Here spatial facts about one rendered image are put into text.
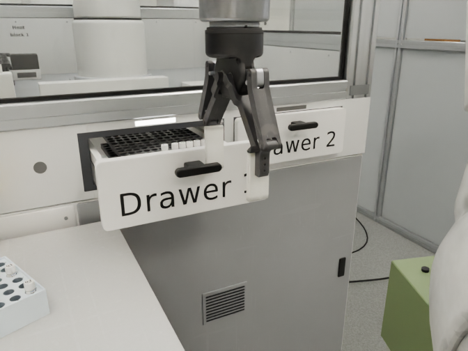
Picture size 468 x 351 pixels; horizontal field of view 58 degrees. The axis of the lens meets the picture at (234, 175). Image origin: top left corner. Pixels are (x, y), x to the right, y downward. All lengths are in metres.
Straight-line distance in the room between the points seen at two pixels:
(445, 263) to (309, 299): 1.07
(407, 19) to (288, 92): 1.54
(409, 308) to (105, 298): 0.39
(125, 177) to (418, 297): 0.42
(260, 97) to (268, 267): 0.65
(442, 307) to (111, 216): 0.55
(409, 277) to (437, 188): 1.88
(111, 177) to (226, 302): 0.54
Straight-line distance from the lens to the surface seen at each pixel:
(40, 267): 0.73
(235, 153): 0.70
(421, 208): 2.45
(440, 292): 0.18
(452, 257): 0.17
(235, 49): 0.53
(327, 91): 1.03
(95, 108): 0.81
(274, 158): 0.95
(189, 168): 0.63
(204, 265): 1.00
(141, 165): 0.65
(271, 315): 1.19
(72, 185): 0.84
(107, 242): 0.77
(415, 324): 0.49
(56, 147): 0.81
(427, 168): 2.37
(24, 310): 0.60
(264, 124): 0.50
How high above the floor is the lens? 1.11
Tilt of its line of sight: 20 degrees down
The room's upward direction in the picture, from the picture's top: straight up
